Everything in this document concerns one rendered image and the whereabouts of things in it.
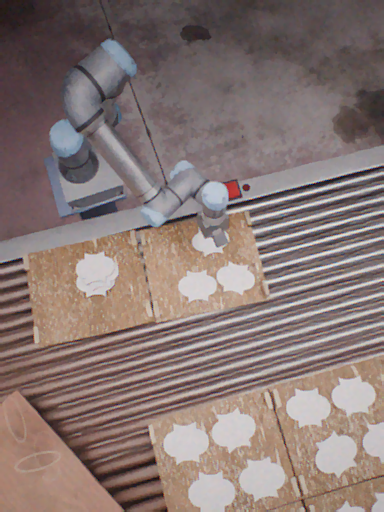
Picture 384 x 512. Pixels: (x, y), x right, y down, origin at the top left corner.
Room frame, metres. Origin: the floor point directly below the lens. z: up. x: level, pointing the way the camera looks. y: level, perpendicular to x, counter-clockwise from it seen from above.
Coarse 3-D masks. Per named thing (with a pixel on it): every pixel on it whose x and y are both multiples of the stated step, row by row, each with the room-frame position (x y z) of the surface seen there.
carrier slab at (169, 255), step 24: (240, 216) 0.74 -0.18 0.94; (168, 240) 0.64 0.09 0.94; (240, 240) 0.64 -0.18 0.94; (168, 264) 0.55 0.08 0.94; (192, 264) 0.55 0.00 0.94; (216, 264) 0.55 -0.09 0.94; (240, 264) 0.55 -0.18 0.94; (168, 288) 0.46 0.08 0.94; (216, 288) 0.46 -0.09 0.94; (168, 312) 0.38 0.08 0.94; (192, 312) 0.38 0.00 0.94
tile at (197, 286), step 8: (200, 272) 0.52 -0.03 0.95; (184, 280) 0.49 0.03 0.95; (192, 280) 0.49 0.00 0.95; (200, 280) 0.49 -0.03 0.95; (208, 280) 0.49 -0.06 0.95; (184, 288) 0.46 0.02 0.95; (192, 288) 0.46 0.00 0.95; (200, 288) 0.46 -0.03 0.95; (208, 288) 0.46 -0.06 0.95; (192, 296) 0.43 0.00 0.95; (200, 296) 0.43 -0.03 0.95
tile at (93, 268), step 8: (88, 256) 0.56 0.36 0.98; (96, 256) 0.56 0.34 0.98; (104, 256) 0.56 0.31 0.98; (80, 264) 0.53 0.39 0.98; (88, 264) 0.53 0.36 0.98; (96, 264) 0.53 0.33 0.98; (104, 264) 0.54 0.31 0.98; (112, 264) 0.54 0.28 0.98; (80, 272) 0.51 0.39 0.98; (88, 272) 0.51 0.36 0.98; (96, 272) 0.51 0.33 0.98; (104, 272) 0.51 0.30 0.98; (112, 272) 0.51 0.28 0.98; (88, 280) 0.48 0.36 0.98; (96, 280) 0.48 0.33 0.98; (104, 280) 0.48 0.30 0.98
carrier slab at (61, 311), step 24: (96, 240) 0.64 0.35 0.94; (120, 240) 0.64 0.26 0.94; (48, 264) 0.55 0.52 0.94; (72, 264) 0.55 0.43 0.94; (120, 264) 0.55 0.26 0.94; (48, 288) 0.46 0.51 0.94; (72, 288) 0.46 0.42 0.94; (120, 288) 0.46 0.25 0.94; (144, 288) 0.46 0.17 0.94; (48, 312) 0.37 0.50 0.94; (72, 312) 0.37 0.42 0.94; (96, 312) 0.37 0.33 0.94; (120, 312) 0.37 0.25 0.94; (144, 312) 0.37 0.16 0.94; (48, 336) 0.29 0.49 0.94; (72, 336) 0.29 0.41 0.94
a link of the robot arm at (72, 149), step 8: (64, 120) 0.98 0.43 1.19; (56, 128) 0.95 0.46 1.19; (64, 128) 0.95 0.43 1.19; (72, 128) 0.95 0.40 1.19; (56, 136) 0.92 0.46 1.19; (64, 136) 0.92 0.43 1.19; (72, 136) 0.92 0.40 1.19; (80, 136) 0.92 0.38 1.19; (56, 144) 0.89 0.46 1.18; (64, 144) 0.89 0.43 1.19; (72, 144) 0.89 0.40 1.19; (80, 144) 0.90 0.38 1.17; (88, 144) 0.92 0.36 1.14; (56, 152) 0.88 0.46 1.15; (64, 152) 0.87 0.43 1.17; (72, 152) 0.88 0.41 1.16; (80, 152) 0.89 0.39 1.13; (88, 152) 0.92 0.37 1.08; (64, 160) 0.87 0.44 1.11; (72, 160) 0.87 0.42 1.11; (80, 160) 0.88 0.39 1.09
